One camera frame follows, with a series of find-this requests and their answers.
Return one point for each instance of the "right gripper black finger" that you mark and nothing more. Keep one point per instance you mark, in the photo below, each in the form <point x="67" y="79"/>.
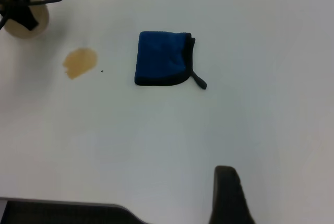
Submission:
<point x="228" y="198"/>

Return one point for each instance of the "white paper cup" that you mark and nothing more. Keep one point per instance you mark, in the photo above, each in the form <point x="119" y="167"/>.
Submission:
<point x="41" y="15"/>

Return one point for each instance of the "blue cloth with black trim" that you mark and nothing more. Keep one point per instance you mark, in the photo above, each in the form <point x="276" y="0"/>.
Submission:
<point x="159" y="57"/>

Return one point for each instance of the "brown liquid spill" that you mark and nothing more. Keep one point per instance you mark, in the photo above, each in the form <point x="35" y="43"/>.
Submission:
<point x="79" y="62"/>

